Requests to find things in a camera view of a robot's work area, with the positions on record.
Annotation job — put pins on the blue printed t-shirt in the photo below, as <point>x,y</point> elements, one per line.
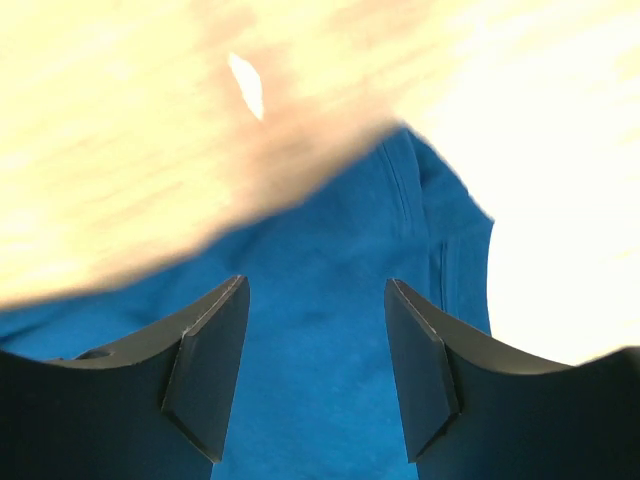
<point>315,397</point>

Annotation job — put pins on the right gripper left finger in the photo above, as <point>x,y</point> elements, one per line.
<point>152,405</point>

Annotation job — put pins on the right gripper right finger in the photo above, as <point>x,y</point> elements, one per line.
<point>473,407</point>

